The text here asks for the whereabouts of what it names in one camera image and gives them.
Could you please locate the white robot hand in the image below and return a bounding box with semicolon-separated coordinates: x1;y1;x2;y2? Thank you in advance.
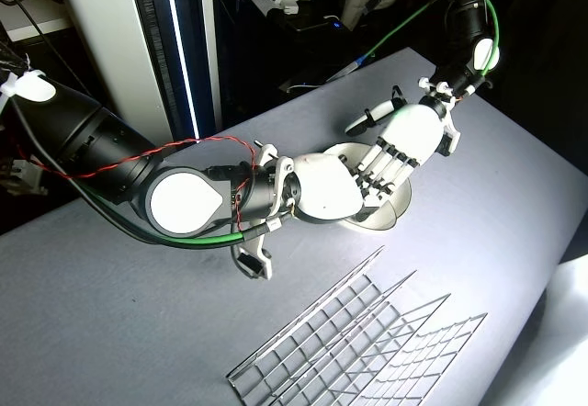
344;85;447;198
289;151;399;224

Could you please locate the black box with blue light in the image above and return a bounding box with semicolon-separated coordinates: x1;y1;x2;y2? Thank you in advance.
287;14;353;35

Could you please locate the white robot torso column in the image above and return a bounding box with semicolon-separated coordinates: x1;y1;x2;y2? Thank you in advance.
54;0;224;141

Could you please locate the white shelf board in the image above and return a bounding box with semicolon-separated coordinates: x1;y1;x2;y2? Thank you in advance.
0;0;74;43

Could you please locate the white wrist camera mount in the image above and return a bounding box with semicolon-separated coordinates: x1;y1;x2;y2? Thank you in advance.
229;144;296;282
435;109;463;158

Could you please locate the white adapter with cable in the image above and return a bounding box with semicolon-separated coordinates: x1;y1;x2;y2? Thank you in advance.
287;55;369;94

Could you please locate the red twisted wire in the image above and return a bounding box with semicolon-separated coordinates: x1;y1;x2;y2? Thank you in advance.
17;135;257;232

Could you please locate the metal wire dish rack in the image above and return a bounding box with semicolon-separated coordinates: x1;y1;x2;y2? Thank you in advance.
226;244;488;406

